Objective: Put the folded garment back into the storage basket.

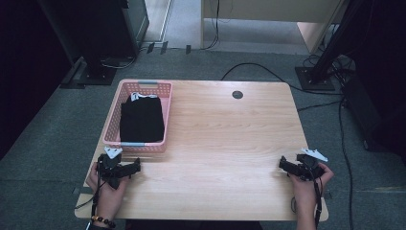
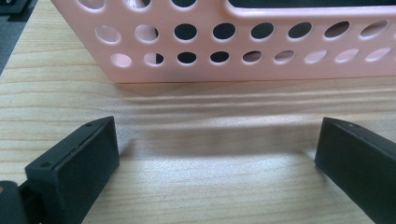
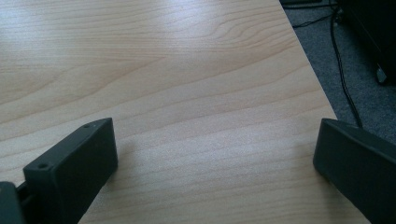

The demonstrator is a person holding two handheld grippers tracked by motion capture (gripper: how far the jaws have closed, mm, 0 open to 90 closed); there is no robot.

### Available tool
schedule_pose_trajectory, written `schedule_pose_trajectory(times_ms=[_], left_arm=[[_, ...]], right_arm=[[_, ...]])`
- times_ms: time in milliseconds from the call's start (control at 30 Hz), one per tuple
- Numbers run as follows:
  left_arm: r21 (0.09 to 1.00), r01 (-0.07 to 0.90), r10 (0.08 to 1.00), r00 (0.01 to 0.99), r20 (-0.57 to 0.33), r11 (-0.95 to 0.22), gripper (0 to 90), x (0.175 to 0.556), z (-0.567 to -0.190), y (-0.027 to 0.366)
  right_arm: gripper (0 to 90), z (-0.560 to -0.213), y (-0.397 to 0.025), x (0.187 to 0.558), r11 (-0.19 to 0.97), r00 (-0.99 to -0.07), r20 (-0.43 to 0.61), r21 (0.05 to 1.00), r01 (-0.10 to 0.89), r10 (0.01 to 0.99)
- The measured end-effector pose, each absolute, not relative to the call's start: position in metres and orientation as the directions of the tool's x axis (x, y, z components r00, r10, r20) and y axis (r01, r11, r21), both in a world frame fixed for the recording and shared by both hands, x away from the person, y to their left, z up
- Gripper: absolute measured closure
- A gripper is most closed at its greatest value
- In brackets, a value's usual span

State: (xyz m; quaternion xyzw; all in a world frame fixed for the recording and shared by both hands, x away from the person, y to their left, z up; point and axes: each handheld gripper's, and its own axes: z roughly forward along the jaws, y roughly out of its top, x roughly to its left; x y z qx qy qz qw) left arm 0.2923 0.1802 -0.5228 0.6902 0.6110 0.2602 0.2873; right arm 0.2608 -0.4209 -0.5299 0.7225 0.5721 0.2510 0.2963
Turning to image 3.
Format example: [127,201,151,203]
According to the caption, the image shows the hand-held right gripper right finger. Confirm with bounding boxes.
[312,118,396,224]

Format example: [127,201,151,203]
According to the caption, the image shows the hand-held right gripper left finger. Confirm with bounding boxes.
[22,117,119,224]

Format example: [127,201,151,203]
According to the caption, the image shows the black furniture with caster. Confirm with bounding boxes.
[337,0,396,86]

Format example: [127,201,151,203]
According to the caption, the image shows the black cable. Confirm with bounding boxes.
[292,6,363,129]

